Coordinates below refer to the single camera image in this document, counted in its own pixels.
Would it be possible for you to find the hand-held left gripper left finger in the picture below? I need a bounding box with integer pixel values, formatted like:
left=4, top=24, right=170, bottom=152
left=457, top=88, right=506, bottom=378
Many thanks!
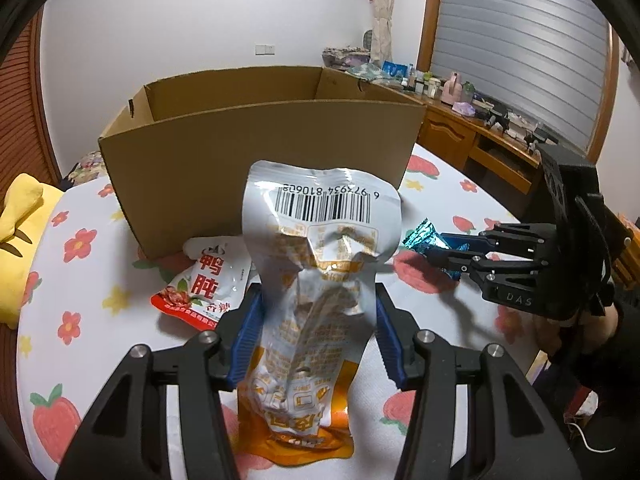
left=55, top=282, right=266, bottom=480

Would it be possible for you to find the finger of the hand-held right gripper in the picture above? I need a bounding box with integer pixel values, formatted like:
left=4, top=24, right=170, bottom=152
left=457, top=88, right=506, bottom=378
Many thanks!
left=425, top=252, right=539, bottom=287
left=440, top=223, right=556, bottom=257

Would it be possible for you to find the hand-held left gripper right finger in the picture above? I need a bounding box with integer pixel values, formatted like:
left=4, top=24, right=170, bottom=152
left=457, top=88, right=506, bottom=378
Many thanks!
left=374, top=282, right=583, bottom=480

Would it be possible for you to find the teal candy wrapper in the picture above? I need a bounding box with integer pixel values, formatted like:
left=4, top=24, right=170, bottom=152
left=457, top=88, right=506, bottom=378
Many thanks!
left=401, top=218, right=469, bottom=281

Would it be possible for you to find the white snack packet red label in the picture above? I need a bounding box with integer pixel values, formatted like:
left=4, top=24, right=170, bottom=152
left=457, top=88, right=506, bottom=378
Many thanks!
left=151, top=235, right=252, bottom=333

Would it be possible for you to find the orange and silver snack packet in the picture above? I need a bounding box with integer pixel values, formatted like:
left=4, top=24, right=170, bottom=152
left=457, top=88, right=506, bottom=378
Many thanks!
left=235, top=160, right=404, bottom=469

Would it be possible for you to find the brown cardboard box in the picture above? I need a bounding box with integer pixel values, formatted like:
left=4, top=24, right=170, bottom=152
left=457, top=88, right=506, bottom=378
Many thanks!
left=97, top=64, right=428, bottom=262

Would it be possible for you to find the person's right hand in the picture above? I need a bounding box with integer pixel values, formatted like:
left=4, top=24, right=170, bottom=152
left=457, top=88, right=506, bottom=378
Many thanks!
left=582, top=302, right=627, bottom=349

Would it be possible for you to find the black tripod device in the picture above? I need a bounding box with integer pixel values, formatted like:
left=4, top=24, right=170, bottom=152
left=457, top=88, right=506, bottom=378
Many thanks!
left=482, top=100, right=511, bottom=134
left=522, top=127, right=559, bottom=154

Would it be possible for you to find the wooden sideboard cabinet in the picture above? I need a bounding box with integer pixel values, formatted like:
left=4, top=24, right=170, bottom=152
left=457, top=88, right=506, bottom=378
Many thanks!
left=414, top=85, right=640, bottom=291

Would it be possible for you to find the green patterned bag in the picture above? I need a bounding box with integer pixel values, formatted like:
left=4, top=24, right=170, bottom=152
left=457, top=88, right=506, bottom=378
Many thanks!
left=350, top=62, right=386, bottom=81

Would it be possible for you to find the floral bed quilt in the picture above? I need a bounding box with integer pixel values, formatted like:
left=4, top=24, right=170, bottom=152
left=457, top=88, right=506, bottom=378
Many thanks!
left=62, top=150, right=109, bottom=192

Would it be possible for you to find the yellow plush toy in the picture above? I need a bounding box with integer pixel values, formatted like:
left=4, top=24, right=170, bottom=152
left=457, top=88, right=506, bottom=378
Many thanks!
left=0, top=172, right=66, bottom=331

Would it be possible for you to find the pile of folded fabric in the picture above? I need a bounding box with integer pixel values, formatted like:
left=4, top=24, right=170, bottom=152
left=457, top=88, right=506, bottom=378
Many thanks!
left=322, top=46, right=371, bottom=69

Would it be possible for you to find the cream patterned curtain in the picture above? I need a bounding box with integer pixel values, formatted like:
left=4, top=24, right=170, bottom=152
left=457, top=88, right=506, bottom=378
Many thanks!
left=370, top=0, right=402, bottom=64

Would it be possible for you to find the wooden louvered wardrobe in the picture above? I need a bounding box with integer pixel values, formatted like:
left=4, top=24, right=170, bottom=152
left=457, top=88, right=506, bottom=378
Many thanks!
left=0, top=10, right=66, bottom=188

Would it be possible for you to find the white cable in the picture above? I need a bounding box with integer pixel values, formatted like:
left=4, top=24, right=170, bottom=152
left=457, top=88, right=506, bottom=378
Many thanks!
left=570, top=422, right=619, bottom=454

